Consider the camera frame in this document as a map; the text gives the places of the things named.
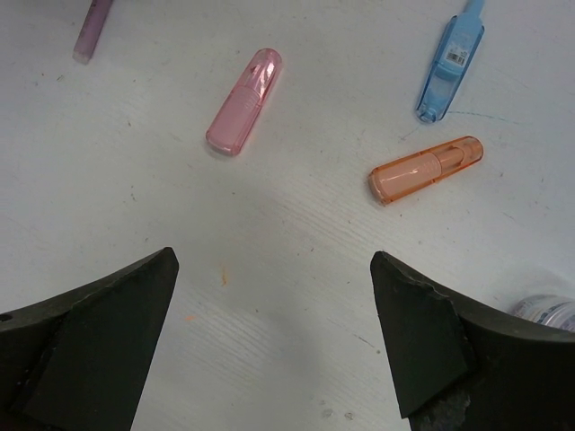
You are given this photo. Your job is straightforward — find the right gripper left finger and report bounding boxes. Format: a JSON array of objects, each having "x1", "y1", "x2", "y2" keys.
[{"x1": 1, "y1": 247, "x2": 179, "y2": 430}]

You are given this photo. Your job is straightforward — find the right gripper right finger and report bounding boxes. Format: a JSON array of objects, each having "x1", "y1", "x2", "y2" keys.
[{"x1": 370, "y1": 251, "x2": 574, "y2": 430}]

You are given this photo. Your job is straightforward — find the pink correction tape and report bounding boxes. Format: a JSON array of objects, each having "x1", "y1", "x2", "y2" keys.
[{"x1": 206, "y1": 48, "x2": 283, "y2": 156}]

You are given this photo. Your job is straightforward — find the pink highlighter pen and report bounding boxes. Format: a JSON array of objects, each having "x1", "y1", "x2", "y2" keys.
[{"x1": 73, "y1": 0, "x2": 113, "y2": 65}]

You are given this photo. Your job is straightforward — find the right paperclip jar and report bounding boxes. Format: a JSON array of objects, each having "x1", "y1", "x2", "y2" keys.
[{"x1": 510, "y1": 295, "x2": 575, "y2": 332}]

